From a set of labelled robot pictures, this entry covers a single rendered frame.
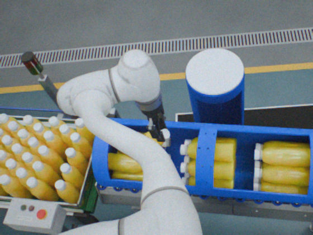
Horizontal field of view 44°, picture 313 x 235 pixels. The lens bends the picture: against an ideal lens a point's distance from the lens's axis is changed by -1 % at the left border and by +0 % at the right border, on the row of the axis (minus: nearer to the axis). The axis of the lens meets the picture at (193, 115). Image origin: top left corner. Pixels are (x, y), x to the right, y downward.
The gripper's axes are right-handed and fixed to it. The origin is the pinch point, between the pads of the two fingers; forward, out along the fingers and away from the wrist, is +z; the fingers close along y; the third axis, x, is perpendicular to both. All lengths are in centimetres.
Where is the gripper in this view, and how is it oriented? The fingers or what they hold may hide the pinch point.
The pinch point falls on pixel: (160, 131)
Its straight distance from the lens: 138.8
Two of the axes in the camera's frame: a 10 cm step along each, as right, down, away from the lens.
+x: -9.9, -0.6, 1.6
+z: 1.1, 5.1, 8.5
